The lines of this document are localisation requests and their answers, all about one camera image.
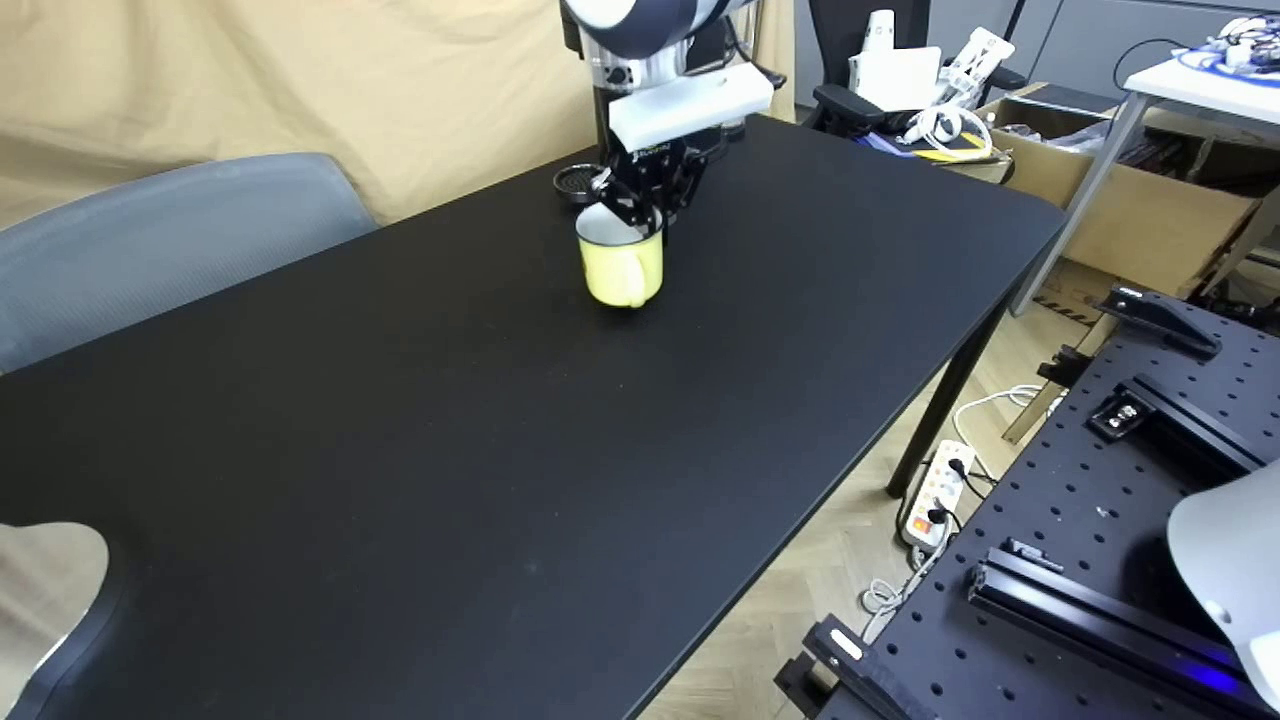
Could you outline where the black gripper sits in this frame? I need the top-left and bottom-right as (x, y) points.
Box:
(578, 120), (714, 244)

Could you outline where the yellow enamel cup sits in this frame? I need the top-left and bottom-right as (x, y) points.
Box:
(570, 201), (673, 316)

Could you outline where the black flat device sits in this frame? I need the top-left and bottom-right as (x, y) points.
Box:
(809, 80), (915, 141)

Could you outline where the white charger block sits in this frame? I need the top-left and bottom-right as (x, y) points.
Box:
(853, 9), (946, 115)

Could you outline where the black table leg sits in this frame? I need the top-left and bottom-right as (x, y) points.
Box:
(882, 295), (1006, 501)

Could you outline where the white floor power strip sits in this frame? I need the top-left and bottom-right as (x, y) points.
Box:
(900, 437), (979, 557)

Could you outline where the grey chair back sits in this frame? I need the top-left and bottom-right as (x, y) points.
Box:
(0, 147), (379, 380)

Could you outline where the cardboard box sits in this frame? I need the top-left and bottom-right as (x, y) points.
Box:
(993, 84), (1263, 298)

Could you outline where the small black mounting block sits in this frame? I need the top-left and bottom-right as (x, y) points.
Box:
(1084, 382), (1160, 445)

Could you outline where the black optical breadboard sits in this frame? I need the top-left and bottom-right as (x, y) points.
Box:
(777, 279), (1280, 720)

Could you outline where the white side table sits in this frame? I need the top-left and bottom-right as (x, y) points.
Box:
(1069, 52), (1280, 320)

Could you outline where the clutter of coloured items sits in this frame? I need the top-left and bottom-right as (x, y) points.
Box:
(1172, 13), (1280, 84)

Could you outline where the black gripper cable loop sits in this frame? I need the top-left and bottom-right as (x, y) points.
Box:
(546, 155), (609, 207)

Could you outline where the white floor cable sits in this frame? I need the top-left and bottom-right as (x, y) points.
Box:
(946, 380), (1052, 450)

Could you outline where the black corner bracket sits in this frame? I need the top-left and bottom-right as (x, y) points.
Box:
(777, 610), (872, 720)

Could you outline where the black aluminium rail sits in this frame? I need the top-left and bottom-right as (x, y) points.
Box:
(964, 536), (1269, 701)

